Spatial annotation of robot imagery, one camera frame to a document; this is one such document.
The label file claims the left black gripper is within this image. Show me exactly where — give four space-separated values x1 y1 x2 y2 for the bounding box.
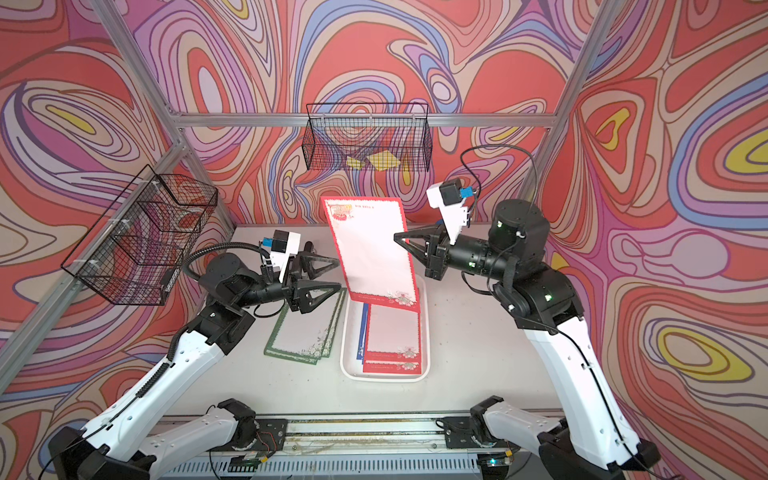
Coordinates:
231 254 337 320

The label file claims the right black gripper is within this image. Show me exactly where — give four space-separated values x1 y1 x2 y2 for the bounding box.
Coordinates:
394 221 514 282

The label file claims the red bordered stationery sheet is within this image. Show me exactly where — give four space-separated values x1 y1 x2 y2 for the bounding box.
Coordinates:
321 196 419 311

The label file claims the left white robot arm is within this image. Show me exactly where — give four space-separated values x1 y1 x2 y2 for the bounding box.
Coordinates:
48 230 341 479

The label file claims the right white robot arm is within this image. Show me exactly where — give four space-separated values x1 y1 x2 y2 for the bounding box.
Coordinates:
416 200 661 479

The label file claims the white plastic storage tray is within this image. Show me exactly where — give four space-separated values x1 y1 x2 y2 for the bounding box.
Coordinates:
339 276 431 383

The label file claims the yellow sticky note large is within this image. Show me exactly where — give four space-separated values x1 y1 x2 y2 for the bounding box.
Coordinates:
367 150 401 171

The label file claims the yellow sticky note small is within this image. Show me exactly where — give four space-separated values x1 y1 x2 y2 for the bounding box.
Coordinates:
346 156 366 170

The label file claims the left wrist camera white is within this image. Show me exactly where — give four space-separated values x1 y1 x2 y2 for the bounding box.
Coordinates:
261 229 301 282

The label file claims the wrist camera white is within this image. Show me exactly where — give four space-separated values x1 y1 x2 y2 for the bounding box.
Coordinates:
261 229 301 282
426 178 474 245

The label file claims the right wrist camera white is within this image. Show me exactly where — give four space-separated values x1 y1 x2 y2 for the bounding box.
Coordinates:
426 178 474 245

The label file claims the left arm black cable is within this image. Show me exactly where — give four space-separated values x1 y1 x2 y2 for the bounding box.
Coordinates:
182 241 272 280

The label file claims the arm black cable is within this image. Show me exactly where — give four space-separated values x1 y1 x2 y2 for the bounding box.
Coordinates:
459 143 539 205
182 241 272 280

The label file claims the back black wire basket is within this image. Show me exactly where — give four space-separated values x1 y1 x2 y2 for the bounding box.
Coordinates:
302 101 433 172

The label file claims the black wire basket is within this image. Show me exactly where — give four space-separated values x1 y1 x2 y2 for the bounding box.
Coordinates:
61 166 218 306
302 101 433 172

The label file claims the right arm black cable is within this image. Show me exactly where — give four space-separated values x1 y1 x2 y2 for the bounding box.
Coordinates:
459 143 539 205

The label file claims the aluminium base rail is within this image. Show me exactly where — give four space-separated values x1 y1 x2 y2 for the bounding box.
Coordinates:
133 408 541 479

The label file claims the left black wire basket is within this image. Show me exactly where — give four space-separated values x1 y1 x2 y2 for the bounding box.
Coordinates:
61 166 218 306

